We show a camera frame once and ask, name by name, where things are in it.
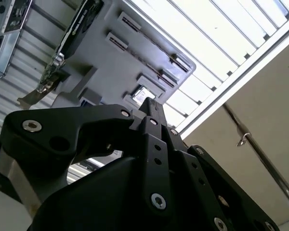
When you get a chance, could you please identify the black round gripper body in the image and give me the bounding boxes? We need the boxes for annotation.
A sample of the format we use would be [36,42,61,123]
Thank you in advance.
[28,154,204,231]

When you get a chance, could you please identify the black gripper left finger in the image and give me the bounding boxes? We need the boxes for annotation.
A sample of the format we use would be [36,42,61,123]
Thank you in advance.
[0,97,173,218]

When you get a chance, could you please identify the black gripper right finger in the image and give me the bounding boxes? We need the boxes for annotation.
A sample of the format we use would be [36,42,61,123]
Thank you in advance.
[156,100,281,231]

